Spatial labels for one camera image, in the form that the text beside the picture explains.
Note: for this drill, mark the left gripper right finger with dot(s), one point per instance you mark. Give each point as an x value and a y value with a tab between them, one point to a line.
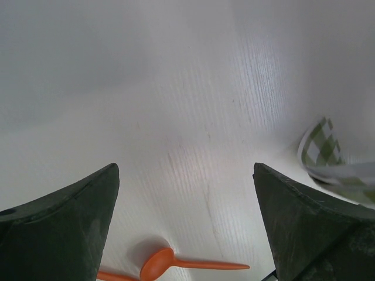
312	235

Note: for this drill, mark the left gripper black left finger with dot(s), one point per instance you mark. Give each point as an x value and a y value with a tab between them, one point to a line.
60	236

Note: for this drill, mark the green white checkered cloth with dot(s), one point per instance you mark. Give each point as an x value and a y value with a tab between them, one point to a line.
320	154

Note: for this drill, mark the orange plastic fork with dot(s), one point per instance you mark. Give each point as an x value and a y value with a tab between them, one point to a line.
108	276

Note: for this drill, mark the orange plastic spoon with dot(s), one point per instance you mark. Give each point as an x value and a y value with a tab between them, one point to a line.
159	262

